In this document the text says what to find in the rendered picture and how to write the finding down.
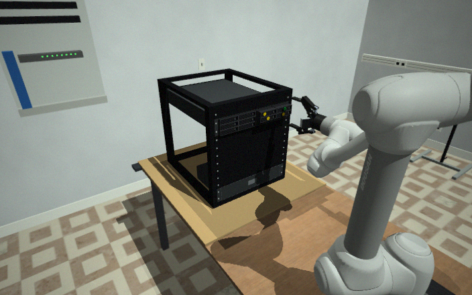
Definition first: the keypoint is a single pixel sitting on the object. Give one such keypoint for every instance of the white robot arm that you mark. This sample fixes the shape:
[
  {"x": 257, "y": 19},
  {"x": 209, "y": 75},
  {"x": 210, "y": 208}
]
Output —
[{"x": 399, "y": 113}]

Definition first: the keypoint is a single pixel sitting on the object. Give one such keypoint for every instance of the black server rack frame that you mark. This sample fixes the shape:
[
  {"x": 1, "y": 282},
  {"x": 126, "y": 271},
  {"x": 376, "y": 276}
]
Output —
[{"x": 237, "y": 163}]

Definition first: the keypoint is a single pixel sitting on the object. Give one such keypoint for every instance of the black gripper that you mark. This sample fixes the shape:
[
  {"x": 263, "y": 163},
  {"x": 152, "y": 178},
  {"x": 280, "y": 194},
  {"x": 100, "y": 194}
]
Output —
[{"x": 310, "y": 108}]

